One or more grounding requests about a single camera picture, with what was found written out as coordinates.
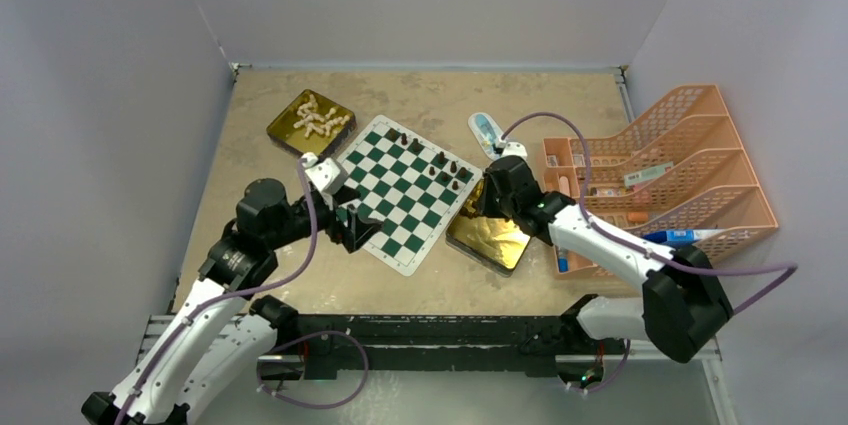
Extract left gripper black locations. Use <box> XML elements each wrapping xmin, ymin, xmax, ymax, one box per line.
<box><xmin>266</xmin><ymin>183</ymin><xmax>384</xmax><ymax>250</ymax></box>

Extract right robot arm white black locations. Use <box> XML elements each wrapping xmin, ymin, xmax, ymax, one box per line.
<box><xmin>477</xmin><ymin>156</ymin><xmax>734</xmax><ymax>363</ymax></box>

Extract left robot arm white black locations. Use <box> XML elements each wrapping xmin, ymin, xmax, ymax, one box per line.
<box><xmin>81</xmin><ymin>177</ymin><xmax>382</xmax><ymax>424</ymax></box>

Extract brown chess pieces pile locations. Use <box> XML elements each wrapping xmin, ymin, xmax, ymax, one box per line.
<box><xmin>460</xmin><ymin>199</ymin><xmax>481</xmax><ymax>218</ymax></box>

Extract gold tin brown pieces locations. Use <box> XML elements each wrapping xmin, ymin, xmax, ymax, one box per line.
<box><xmin>445</xmin><ymin>180</ymin><xmax>531</xmax><ymax>277</ymax></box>

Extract green white chess mat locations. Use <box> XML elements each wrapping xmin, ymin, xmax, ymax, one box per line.
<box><xmin>337</xmin><ymin>115</ymin><xmax>482</xmax><ymax>277</ymax></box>

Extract gold tin white pieces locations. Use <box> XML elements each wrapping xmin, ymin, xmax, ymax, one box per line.
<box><xmin>266</xmin><ymin>89</ymin><xmax>357</xmax><ymax>158</ymax></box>

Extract white chess pieces pile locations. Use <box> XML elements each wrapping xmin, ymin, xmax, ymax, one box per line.
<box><xmin>293</xmin><ymin>93</ymin><xmax>352</xmax><ymax>138</ymax></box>

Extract blue white packaged item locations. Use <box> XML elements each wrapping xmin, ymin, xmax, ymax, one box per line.
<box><xmin>468</xmin><ymin>112</ymin><xmax>503</xmax><ymax>160</ymax></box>

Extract blue capped tube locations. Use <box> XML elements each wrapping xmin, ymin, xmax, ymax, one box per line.
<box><xmin>555</xmin><ymin>247</ymin><xmax>569</xmax><ymax>274</ymax></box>

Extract white label card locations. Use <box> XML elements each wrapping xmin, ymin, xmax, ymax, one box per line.
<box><xmin>623</xmin><ymin>161</ymin><xmax>674</xmax><ymax>188</ymax></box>

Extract peach plastic file organizer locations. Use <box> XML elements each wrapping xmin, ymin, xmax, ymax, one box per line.
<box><xmin>536</xmin><ymin>85</ymin><xmax>778</xmax><ymax>263</ymax></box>

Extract blue box in organizer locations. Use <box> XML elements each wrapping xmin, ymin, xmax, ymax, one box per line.
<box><xmin>642</xmin><ymin>229</ymin><xmax>724</xmax><ymax>248</ymax></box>

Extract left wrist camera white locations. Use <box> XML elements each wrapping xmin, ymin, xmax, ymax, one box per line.
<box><xmin>300</xmin><ymin>152</ymin><xmax>348</xmax><ymax>206</ymax></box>

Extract black metal base frame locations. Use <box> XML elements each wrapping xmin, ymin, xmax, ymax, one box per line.
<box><xmin>276</xmin><ymin>314</ymin><xmax>625</xmax><ymax>382</ymax></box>

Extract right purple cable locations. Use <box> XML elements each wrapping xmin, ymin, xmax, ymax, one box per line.
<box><xmin>498</xmin><ymin>111</ymin><xmax>800</xmax><ymax>317</ymax></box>

